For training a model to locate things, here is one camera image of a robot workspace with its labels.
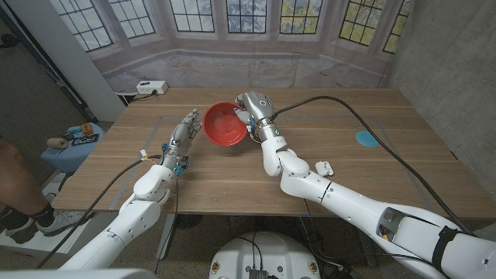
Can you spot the red bowl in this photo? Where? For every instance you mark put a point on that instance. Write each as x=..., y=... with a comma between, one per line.
x=222, y=126

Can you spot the brown roll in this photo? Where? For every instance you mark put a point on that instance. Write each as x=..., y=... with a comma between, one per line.
x=57, y=143

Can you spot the black flat device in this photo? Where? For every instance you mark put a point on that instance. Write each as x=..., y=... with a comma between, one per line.
x=85, y=140

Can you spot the person's bare leg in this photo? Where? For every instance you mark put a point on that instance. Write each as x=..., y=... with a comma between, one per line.
x=15, y=182

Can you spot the white floor mat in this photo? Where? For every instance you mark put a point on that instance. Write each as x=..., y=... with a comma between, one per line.
x=46, y=243

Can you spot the orange block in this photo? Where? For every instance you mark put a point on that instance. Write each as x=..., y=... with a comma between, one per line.
x=87, y=129

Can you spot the white robot shoulder cover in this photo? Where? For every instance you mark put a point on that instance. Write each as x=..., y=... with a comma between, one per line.
x=77, y=274

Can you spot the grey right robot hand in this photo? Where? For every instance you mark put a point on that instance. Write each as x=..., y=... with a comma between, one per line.
x=257, y=106

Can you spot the grey table leg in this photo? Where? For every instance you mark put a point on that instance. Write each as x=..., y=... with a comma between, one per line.
x=366, y=242
x=166, y=236

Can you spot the printed bay window backdrop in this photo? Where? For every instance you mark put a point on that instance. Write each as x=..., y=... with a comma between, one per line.
x=248, y=50

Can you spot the white power strip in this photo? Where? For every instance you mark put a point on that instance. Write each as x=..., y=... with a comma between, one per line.
x=151, y=87

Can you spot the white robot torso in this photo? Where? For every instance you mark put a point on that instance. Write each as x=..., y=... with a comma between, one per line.
x=267, y=252

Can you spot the black round fan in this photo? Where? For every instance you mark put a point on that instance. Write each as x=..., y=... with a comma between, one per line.
x=189, y=221

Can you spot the teal small object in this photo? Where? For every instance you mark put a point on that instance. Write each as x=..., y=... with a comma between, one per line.
x=74, y=129

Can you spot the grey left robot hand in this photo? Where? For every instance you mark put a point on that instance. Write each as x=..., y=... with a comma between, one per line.
x=180, y=139

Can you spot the blue padded stool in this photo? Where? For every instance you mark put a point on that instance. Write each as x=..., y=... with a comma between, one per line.
x=73, y=159

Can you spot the blue round disc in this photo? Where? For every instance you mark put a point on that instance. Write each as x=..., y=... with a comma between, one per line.
x=367, y=138

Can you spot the white AirPods case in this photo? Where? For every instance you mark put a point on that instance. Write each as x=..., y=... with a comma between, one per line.
x=324, y=167

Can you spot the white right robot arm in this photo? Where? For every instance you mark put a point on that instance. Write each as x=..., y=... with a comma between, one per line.
x=348, y=205

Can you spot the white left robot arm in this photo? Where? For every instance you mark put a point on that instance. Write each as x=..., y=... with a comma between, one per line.
x=135, y=217

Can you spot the grey white sneaker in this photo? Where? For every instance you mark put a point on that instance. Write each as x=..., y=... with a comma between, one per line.
x=58, y=221

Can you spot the dark grey sneaker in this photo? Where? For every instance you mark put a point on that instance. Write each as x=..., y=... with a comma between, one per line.
x=15, y=228

